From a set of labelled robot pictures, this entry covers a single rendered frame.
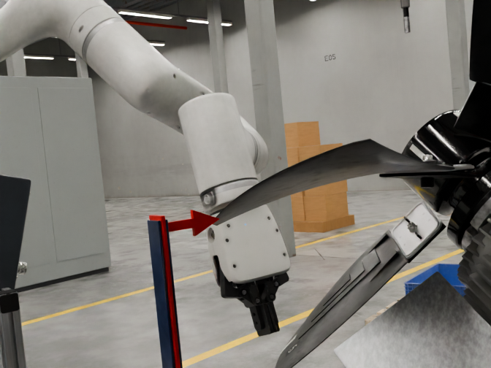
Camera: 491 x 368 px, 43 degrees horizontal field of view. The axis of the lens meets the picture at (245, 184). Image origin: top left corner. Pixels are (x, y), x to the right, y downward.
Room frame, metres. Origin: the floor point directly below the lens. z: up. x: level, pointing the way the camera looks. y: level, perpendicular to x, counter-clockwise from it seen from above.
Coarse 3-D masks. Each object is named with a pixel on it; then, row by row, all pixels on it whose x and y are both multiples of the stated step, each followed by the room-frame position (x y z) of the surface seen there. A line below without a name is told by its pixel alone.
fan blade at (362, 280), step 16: (384, 240) 0.84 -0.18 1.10; (368, 256) 0.85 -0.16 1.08; (384, 256) 0.81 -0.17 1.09; (400, 256) 0.78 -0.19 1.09; (352, 272) 0.85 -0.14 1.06; (368, 272) 0.81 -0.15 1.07; (384, 272) 0.78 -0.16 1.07; (336, 288) 0.86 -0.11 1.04; (352, 288) 0.82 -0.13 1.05; (368, 288) 0.78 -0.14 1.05; (320, 304) 0.88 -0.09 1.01; (336, 304) 0.82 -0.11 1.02; (352, 304) 0.78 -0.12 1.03; (320, 320) 0.82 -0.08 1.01; (336, 320) 0.78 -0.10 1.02; (304, 336) 0.82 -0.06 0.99; (320, 336) 0.78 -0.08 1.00; (304, 352) 0.77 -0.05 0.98
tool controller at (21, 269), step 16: (0, 176) 1.01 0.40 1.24; (0, 192) 1.01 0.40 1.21; (16, 192) 1.03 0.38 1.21; (0, 208) 1.01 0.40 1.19; (16, 208) 1.02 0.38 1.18; (0, 224) 1.01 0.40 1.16; (16, 224) 1.02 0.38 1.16; (0, 240) 1.01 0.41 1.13; (16, 240) 1.02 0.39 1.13; (0, 256) 1.00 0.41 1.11; (16, 256) 1.02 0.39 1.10; (0, 272) 1.00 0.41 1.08; (16, 272) 1.02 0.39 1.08; (0, 288) 1.00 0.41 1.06
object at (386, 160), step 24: (360, 144) 0.50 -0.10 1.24; (288, 168) 0.54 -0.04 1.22; (312, 168) 0.55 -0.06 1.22; (336, 168) 0.57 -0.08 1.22; (360, 168) 0.59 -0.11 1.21; (384, 168) 0.61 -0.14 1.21; (408, 168) 0.63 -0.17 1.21; (432, 168) 0.64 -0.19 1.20; (264, 192) 0.60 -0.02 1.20; (288, 192) 0.66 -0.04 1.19; (216, 216) 0.64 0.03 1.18
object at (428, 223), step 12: (420, 204) 0.84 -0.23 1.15; (408, 216) 0.84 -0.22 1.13; (420, 216) 0.82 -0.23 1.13; (432, 216) 0.79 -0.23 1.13; (396, 228) 0.85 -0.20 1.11; (420, 228) 0.80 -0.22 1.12; (432, 228) 0.77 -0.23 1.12; (396, 240) 0.82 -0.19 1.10; (408, 240) 0.80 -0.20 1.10; (420, 240) 0.78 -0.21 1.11; (408, 252) 0.78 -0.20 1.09
